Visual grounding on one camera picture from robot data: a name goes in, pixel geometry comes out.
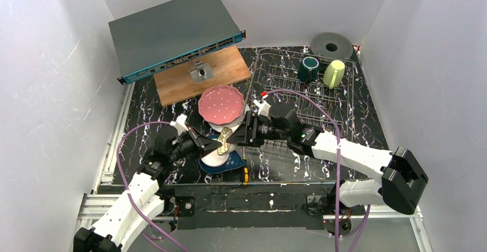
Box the white bowl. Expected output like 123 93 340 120
201 150 229 167

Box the small patterned flower dish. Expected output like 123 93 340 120
217 127 234 156

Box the dark green mug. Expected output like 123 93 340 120
297 56 319 83

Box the light green mug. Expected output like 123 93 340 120
322 60 346 89

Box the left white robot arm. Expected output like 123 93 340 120
73 126 222 251

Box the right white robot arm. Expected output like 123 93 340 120
226 104 429 215

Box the white plate under pink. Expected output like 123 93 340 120
208 104 250 133

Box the blue shell shaped plate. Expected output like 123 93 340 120
199 144 244 175

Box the yellow black screwdriver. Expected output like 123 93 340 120
241 147 249 185

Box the pink dotted scalloped plate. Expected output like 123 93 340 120
198 85 245 125

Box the wooden cutting board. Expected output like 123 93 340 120
153 46 252 107

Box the grey tape roll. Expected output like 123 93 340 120
310 32 354 60

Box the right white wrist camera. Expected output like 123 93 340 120
253 92 271 118

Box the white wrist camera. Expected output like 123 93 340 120
253 92 271 118
170 114 188 134

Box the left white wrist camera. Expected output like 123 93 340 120
170 114 188 134

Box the grey wire dish rack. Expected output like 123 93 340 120
240 46 358 141

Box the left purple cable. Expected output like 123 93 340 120
117 121 191 252

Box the purple cable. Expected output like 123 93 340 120
266 88 372 252
117 121 191 252

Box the small grey metal bracket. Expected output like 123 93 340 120
189 61 214 83

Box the aluminium frame rail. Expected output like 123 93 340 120
70 84 435 252

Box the grey blue network switch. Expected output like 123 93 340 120
109 0 246 85

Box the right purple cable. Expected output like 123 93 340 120
266 88 372 252

